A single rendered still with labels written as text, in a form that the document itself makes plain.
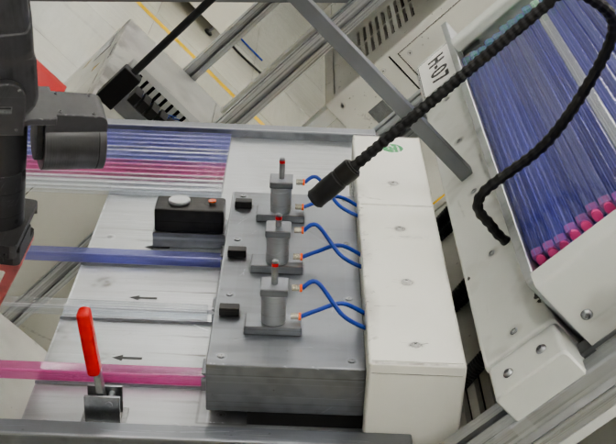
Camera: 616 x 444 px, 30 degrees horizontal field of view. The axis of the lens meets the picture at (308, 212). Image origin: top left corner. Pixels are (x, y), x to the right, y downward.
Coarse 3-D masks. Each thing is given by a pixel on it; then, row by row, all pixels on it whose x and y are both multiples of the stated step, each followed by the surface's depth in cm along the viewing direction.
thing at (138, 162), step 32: (32, 160) 143; (128, 160) 145; (160, 160) 145; (192, 160) 145; (224, 160) 146; (64, 192) 138; (96, 192) 138; (128, 192) 138; (160, 192) 138; (192, 192) 138
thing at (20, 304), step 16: (16, 304) 112; (32, 304) 112; (48, 304) 112; (64, 304) 112; (80, 304) 113; (96, 304) 113; (112, 304) 113; (128, 304) 113; (144, 304) 113; (160, 304) 113; (176, 304) 113
